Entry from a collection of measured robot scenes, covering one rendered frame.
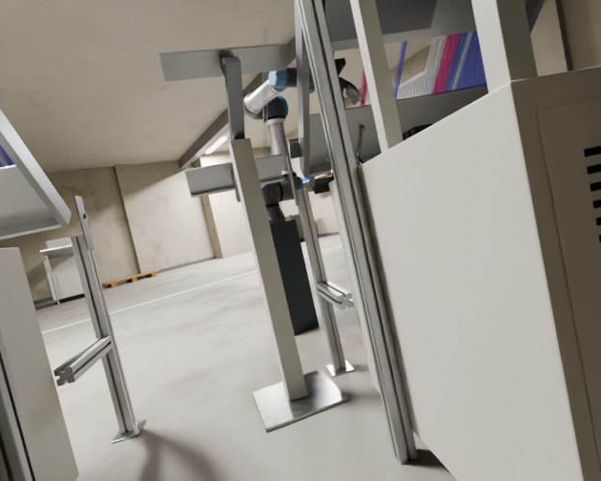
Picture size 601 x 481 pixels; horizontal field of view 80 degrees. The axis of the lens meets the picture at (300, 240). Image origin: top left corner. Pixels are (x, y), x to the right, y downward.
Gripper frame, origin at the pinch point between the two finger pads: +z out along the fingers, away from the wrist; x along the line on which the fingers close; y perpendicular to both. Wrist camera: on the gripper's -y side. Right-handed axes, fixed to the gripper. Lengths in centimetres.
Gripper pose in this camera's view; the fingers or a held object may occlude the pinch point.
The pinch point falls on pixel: (344, 105)
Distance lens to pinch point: 138.0
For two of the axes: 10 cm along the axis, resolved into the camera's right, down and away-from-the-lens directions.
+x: -9.6, 2.2, -1.6
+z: 2.7, 8.7, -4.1
